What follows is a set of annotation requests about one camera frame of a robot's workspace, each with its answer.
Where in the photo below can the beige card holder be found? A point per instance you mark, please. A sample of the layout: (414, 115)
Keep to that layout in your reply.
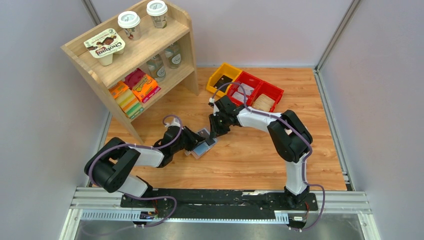
(199, 150)

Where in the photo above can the red plastic bin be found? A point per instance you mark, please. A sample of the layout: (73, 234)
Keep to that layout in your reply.
(268, 89)
(247, 79)

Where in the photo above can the Chobani yogurt cup pack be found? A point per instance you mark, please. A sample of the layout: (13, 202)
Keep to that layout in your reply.
(104, 45)

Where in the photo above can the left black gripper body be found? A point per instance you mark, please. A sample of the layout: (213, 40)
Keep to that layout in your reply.
(177, 148)

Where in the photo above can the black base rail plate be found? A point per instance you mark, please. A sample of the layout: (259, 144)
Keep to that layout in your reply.
(222, 204)

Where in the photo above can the paper coffee cup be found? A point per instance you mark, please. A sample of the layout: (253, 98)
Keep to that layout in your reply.
(157, 10)
(129, 21)

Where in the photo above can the white cards in bin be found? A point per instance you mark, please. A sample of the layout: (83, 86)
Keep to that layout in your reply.
(242, 91)

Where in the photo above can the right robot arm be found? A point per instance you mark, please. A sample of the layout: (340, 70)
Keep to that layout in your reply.
(291, 139)

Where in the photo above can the wooden shelf unit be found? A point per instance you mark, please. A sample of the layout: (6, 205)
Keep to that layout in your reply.
(136, 53)

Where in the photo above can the right red plastic bin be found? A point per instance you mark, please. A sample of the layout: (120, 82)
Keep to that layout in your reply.
(268, 89)

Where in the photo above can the black cards in bin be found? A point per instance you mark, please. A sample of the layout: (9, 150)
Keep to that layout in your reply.
(222, 80)

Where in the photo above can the left glass jar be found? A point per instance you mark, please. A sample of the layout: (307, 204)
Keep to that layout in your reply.
(156, 68)

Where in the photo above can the colourful sponge stack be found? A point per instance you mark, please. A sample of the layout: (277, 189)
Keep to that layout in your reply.
(126, 100)

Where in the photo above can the left paper coffee cup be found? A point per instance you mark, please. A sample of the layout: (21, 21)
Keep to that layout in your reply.
(129, 21)

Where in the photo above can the right glass jar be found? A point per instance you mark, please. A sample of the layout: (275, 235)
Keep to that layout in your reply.
(173, 55)

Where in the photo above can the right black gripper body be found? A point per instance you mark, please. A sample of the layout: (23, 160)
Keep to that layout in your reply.
(222, 117)

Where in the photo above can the tan cards in bin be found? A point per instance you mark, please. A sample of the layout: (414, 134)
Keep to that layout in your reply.
(263, 103)

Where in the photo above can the glass jar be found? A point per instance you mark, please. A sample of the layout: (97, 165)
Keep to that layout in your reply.
(156, 68)
(173, 55)

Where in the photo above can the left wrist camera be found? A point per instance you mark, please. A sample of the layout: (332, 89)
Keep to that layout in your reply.
(175, 122)

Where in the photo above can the orange snack box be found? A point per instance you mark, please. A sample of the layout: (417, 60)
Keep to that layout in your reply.
(144, 87)

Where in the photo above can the middle red plastic bin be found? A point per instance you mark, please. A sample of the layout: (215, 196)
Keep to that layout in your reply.
(247, 79)

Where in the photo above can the magenta snack box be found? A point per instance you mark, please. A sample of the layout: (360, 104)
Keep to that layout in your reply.
(128, 82)

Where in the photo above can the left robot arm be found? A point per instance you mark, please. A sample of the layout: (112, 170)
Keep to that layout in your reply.
(110, 168)

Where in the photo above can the yellow plastic bin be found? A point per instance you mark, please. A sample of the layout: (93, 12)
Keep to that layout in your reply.
(226, 73)

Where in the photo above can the right paper coffee cup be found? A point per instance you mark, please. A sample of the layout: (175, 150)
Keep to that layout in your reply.
(157, 10)

